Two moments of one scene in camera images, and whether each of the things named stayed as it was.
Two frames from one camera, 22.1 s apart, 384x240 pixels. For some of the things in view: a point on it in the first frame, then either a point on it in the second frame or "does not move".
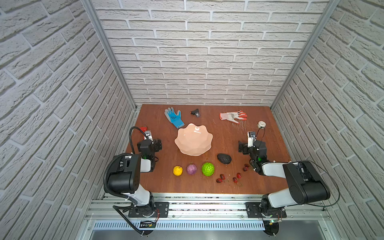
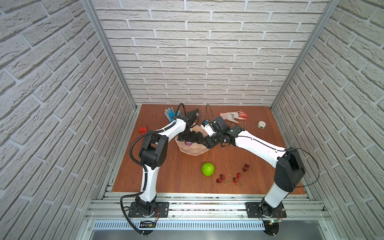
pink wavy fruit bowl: x=193 y=140 does not move
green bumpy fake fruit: x=208 y=168 does not move
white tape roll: x=261 y=124 does not move
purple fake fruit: x=191 y=168 -> x=188 y=144
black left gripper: x=155 y=144 -> x=188 y=136
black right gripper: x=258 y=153 -> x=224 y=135
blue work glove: x=174 y=118 does not move
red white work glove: x=232 y=116 does not move
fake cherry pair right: x=246 y=167 does not move
